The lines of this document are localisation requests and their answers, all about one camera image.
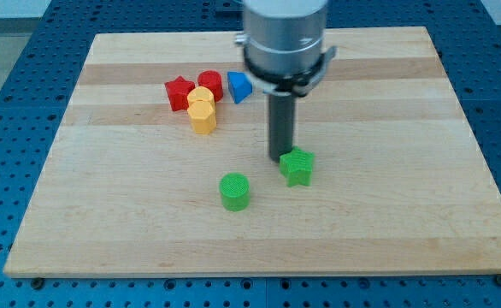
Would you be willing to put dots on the yellow heart block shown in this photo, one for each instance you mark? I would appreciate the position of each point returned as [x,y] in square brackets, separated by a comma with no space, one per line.
[201,94]

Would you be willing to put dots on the green cylinder block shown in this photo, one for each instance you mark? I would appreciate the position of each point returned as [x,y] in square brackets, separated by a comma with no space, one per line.
[234,189]

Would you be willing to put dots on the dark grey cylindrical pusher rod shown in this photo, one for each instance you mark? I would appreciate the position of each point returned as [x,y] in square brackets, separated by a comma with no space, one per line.
[281,119]

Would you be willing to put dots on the wooden board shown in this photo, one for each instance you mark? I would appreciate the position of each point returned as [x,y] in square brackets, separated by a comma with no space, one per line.
[399,185]

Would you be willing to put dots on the blue triangular block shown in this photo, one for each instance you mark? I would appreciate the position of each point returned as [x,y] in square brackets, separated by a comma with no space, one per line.
[239,86]

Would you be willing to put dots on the red cylinder block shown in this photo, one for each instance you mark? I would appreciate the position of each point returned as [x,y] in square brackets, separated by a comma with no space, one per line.
[212,80]

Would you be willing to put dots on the yellow hexagon block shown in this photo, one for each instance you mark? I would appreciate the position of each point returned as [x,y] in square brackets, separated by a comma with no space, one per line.
[202,117]

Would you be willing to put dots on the green star block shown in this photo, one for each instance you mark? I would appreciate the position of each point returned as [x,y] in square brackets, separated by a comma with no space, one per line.
[297,167]

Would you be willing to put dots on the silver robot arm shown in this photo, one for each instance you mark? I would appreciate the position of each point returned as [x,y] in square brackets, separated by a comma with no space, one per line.
[284,55]

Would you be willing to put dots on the red star block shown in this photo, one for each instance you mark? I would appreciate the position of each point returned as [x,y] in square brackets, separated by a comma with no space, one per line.
[177,91]

